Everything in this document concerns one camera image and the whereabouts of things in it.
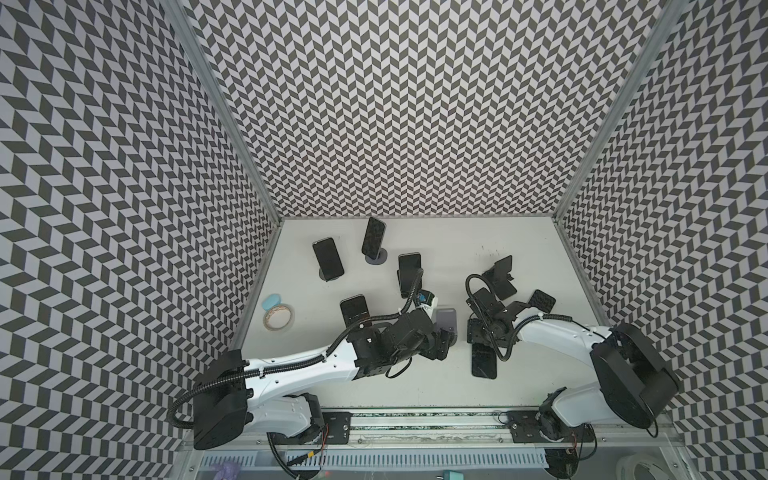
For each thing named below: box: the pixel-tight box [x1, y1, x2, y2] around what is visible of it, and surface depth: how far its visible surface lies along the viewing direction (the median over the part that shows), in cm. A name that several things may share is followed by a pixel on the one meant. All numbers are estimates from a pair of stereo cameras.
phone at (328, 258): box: [312, 237, 345, 282], surface depth 98 cm
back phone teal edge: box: [361, 216, 387, 260], surface depth 100 cm
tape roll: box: [263, 303, 296, 331], surface depth 90 cm
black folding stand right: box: [482, 254, 517, 301], surface depth 96 cm
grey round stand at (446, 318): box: [435, 308, 458, 347], surface depth 84 cm
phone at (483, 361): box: [471, 343, 497, 380], surface depth 82 cm
